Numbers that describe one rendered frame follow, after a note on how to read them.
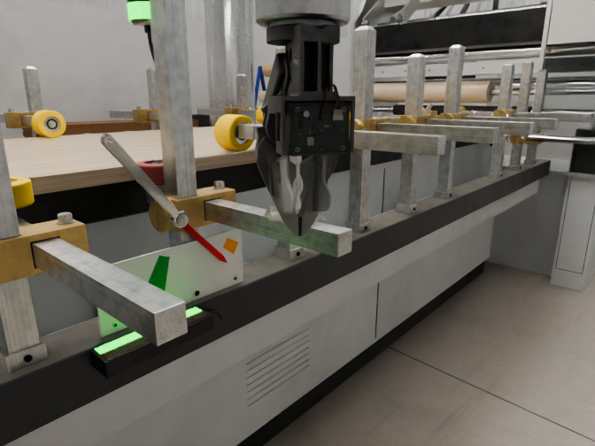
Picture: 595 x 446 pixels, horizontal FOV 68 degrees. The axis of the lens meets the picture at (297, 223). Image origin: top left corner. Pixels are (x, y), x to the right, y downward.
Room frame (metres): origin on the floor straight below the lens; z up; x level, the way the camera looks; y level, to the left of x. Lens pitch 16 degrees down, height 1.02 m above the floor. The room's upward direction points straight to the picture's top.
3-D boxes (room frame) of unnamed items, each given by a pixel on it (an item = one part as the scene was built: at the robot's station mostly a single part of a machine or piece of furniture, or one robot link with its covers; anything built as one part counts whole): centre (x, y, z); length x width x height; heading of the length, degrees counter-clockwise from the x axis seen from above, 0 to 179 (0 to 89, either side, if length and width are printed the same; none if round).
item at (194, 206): (0.70, 0.17, 0.85); 0.14 x 0.06 x 0.05; 138
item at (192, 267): (0.64, 0.18, 0.75); 0.26 x 0.01 x 0.10; 138
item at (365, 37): (1.05, -0.15, 0.93); 0.04 x 0.04 x 0.48; 48
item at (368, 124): (1.07, -0.16, 0.95); 0.14 x 0.06 x 0.05; 138
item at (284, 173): (0.45, 0.01, 0.92); 0.06 x 0.03 x 0.09; 16
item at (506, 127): (1.24, -0.37, 0.95); 0.50 x 0.04 x 0.04; 48
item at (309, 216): (0.46, -0.02, 0.92); 0.06 x 0.03 x 0.09; 16
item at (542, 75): (2.18, -1.14, 0.90); 0.04 x 0.04 x 0.48; 48
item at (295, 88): (0.45, -0.01, 1.02); 0.09 x 0.08 x 0.12; 16
